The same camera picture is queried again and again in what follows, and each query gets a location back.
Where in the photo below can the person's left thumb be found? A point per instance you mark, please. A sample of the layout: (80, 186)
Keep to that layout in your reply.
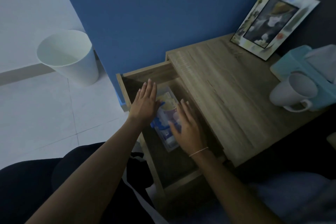
(157, 106)

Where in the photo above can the floral picture frame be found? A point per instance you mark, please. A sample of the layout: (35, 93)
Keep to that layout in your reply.
(270, 21)

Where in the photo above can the person's right thumb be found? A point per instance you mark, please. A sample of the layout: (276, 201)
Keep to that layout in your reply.
(174, 129)

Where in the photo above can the person's right hand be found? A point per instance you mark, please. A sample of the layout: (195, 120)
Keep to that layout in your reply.
(190, 133)

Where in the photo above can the wooden nightstand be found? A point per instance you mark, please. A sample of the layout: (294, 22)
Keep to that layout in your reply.
(231, 95)

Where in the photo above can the person's left middle finger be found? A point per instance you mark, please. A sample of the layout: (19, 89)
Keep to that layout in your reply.
(149, 89)

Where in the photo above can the person's left little finger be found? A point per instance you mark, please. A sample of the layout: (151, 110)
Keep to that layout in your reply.
(139, 96)

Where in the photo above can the light blue tissue box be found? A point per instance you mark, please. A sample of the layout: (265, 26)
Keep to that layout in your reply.
(291, 61)

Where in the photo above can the person's left hand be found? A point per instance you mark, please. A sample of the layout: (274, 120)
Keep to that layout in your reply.
(143, 105)

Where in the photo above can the person's black trousers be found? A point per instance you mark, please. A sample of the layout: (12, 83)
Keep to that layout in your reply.
(28, 187)

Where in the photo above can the blue and white packet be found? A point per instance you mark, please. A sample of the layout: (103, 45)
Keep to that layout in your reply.
(161, 125)

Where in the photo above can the clear plastic storage box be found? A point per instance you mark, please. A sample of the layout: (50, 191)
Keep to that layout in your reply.
(168, 116)

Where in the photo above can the white waste bin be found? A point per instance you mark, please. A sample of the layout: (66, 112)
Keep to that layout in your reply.
(76, 63)

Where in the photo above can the yellow packet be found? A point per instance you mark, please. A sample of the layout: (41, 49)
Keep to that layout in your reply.
(168, 101)

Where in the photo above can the person's right forearm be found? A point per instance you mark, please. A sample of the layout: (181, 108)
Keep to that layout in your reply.
(225, 187)

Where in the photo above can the white ceramic mug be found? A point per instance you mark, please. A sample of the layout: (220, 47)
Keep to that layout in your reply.
(288, 92)

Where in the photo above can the white tissue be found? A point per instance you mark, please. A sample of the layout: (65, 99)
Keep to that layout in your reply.
(321, 59)

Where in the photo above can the person's left forearm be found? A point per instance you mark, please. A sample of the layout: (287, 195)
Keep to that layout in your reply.
(99, 168)

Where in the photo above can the wooden drawer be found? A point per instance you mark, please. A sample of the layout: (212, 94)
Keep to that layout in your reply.
(157, 74)

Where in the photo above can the blue-grey bed sheet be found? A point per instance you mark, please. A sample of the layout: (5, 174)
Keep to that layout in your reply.
(294, 197)

